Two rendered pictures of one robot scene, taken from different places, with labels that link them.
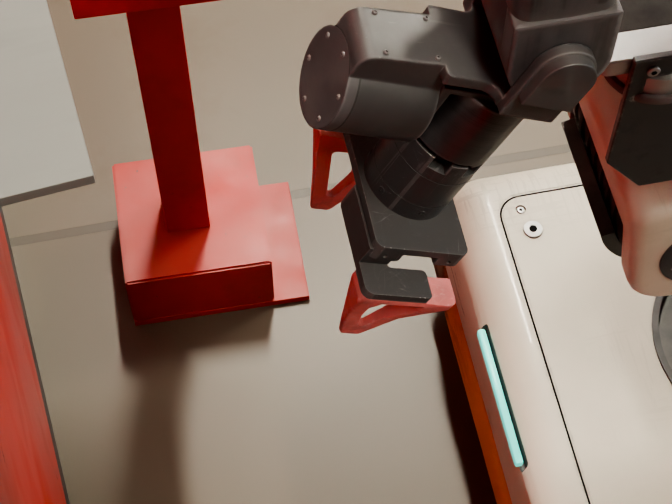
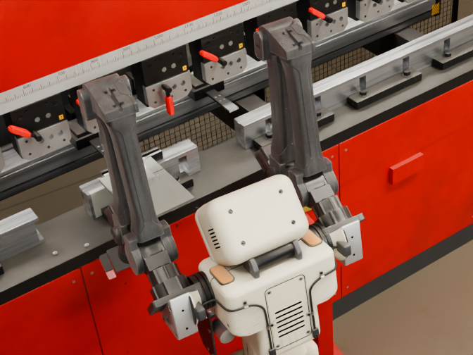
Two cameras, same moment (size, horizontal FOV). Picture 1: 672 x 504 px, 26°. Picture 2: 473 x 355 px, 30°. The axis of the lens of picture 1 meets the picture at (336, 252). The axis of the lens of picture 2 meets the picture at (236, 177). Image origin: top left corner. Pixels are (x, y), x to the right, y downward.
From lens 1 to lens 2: 1.96 m
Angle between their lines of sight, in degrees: 53
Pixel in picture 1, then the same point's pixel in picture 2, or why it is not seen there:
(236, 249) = not seen: outside the picture
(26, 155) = not seen: hidden behind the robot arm
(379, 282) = (103, 258)
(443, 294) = (110, 275)
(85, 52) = (398, 326)
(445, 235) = (118, 265)
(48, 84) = (164, 208)
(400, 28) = not seen: hidden behind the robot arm
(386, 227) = (112, 251)
